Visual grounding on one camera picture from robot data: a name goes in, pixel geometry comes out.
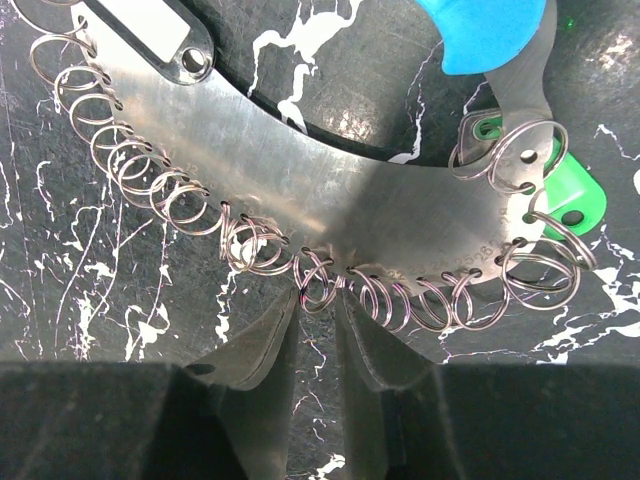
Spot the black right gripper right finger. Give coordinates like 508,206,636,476
335,290,465,479

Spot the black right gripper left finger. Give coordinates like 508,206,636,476
164,289,299,479

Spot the green capped key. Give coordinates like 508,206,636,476
450,109,607,236

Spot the blue key cap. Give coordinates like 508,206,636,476
417,0,546,76

